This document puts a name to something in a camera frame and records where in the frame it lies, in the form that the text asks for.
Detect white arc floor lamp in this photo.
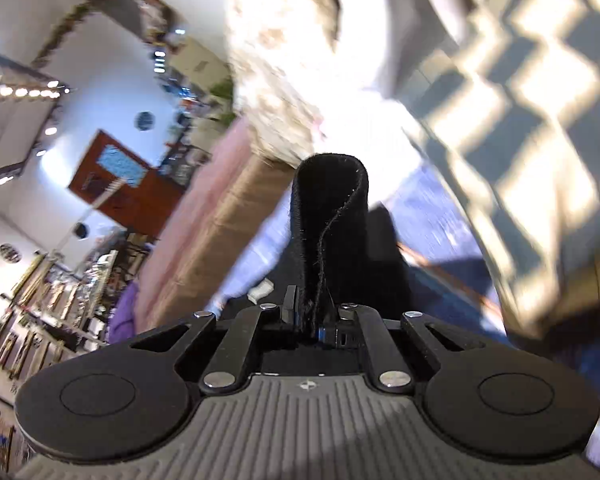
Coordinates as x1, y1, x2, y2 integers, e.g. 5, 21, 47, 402
50, 178, 126, 261

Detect blue checked bed sheet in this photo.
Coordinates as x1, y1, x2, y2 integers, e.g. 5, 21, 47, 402
207, 164, 600, 467

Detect red wooden cabinet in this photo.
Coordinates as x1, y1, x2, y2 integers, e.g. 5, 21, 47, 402
69, 130, 184, 238

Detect wall display shelves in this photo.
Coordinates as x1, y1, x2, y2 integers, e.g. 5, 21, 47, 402
0, 234, 146, 476

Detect pink and tan bed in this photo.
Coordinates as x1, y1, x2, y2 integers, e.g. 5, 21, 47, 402
133, 118, 294, 333

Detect purple garment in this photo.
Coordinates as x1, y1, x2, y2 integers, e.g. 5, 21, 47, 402
107, 282, 138, 344

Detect beige floral quilt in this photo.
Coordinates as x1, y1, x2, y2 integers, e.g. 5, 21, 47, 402
224, 0, 339, 167

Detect black knit sweater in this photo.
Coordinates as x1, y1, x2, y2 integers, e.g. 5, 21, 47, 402
268, 154, 412, 337

